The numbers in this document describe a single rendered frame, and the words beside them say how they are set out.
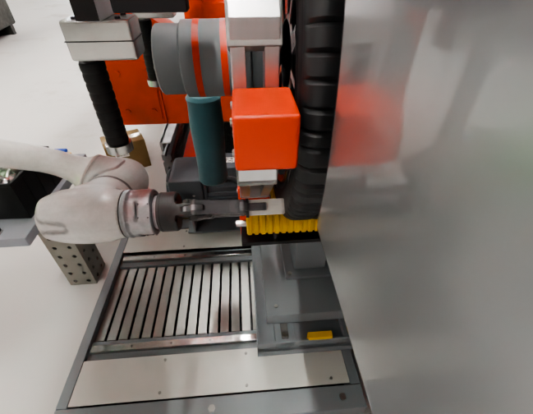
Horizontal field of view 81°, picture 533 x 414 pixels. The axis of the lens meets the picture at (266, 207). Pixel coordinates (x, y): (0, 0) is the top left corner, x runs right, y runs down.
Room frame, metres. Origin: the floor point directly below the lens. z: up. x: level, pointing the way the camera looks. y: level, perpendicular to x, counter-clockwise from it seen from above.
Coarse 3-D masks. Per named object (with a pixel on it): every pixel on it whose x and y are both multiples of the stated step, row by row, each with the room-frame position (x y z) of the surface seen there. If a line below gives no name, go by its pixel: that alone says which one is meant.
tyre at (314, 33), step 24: (312, 0) 0.38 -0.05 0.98; (336, 0) 0.38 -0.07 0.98; (312, 24) 0.38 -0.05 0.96; (336, 24) 0.37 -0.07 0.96; (312, 48) 0.37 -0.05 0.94; (336, 48) 0.37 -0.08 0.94; (312, 72) 0.36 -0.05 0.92; (336, 72) 0.36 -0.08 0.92; (312, 96) 0.36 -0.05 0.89; (336, 96) 0.35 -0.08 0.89; (312, 120) 0.35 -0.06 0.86; (312, 144) 0.35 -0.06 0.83; (312, 168) 0.36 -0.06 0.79; (288, 192) 0.42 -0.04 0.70; (312, 192) 0.37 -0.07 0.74; (288, 216) 0.44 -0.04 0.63; (312, 216) 0.42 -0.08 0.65
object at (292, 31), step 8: (288, 0) 0.68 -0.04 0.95; (288, 8) 0.68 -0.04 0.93; (288, 16) 0.67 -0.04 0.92; (288, 24) 0.72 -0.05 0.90; (288, 32) 0.74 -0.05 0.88; (288, 40) 0.75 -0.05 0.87; (280, 48) 0.77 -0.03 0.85; (288, 48) 0.75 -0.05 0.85; (280, 56) 0.91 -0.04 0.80; (288, 56) 0.75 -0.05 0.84; (280, 64) 0.90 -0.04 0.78; (288, 64) 0.74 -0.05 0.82; (280, 72) 0.76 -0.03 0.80; (288, 72) 0.73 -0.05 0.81; (280, 80) 0.82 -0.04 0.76; (288, 80) 0.72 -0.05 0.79; (280, 176) 0.55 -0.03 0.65
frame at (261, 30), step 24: (240, 0) 0.42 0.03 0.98; (264, 0) 0.42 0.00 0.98; (240, 24) 0.40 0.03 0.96; (264, 24) 0.40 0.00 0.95; (240, 48) 0.40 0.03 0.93; (264, 48) 0.41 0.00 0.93; (240, 72) 0.40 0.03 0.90; (264, 72) 0.41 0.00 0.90; (240, 192) 0.54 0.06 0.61; (264, 192) 0.50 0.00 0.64
